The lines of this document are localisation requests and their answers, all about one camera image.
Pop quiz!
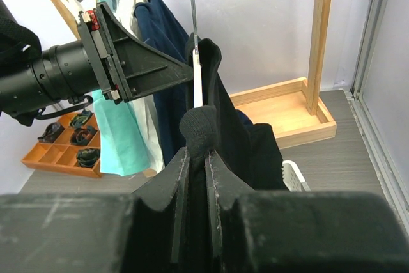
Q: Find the wooden clothes rack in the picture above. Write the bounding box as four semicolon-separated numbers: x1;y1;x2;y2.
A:
51;0;337;149

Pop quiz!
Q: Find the rolled dark sock left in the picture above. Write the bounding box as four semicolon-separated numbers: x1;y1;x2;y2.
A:
37;122;65;143

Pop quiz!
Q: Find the aluminium frame rail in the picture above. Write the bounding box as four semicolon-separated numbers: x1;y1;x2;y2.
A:
350;0;409;210

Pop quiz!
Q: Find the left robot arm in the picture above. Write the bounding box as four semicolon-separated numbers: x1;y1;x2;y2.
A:
1;3;193;126

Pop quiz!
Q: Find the teal hanging t shirt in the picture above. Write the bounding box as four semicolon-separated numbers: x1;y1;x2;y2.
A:
92;0;150;176

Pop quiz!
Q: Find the cream plastic hanger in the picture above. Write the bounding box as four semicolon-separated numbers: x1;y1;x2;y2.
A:
190;0;203;107

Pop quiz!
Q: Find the wooden compartment tray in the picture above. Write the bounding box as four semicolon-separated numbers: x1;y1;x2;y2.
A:
21;113;102;178

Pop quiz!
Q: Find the white perforated plastic basket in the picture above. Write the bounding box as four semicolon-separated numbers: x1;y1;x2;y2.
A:
282;160;311;192

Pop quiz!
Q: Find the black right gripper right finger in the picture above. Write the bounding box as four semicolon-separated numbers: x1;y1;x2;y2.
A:
205;152;408;272

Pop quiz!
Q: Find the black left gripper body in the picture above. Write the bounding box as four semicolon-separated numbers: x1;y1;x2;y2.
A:
0;9;122;117

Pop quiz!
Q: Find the navy hanging t shirt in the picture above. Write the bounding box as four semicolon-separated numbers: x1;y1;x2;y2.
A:
134;0;189;164

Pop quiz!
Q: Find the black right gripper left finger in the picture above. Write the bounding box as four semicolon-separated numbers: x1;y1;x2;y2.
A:
1;149;190;272

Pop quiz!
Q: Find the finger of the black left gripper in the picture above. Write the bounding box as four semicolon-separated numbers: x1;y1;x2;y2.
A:
95;3;193;102

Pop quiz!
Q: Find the rolled dark sock bottom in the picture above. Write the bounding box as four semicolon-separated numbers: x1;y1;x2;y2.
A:
76;148;100;168

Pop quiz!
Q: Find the black printed t shirt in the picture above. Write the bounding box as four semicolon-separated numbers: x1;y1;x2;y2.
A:
180;38;287;272

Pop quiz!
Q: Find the rolled dark sock top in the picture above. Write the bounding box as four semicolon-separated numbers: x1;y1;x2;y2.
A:
69;109;93;129

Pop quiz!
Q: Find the white hanging t shirt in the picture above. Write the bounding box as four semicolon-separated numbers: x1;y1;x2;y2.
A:
118;0;166;173

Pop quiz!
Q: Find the rolled dark sock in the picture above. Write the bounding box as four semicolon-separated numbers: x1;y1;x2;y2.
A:
37;122;65;143
70;125;97;146
69;109;93;129
76;148;100;168

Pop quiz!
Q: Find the rolled dark sock middle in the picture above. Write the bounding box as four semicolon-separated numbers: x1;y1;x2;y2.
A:
70;125;97;146

